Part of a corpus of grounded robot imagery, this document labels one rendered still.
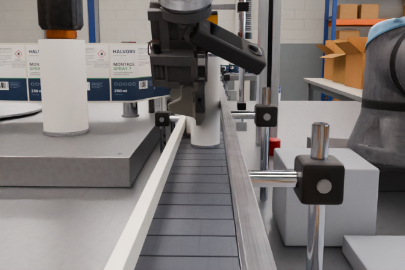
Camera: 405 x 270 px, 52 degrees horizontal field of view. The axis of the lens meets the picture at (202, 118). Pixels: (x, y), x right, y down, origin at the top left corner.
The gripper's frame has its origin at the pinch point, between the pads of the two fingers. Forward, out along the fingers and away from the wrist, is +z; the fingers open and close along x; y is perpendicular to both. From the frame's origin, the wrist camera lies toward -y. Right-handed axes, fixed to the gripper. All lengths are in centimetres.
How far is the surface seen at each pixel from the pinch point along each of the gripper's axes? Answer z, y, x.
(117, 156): 2.6, 13.4, 6.6
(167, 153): -6.4, 4.1, 15.2
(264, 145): -3.2, -9.1, 10.1
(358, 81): 125, -106, -198
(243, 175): -22.9, -3.8, 34.6
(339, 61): 142, -108, -254
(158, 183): -12.2, 3.6, 25.7
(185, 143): 7.6, 3.1, -2.1
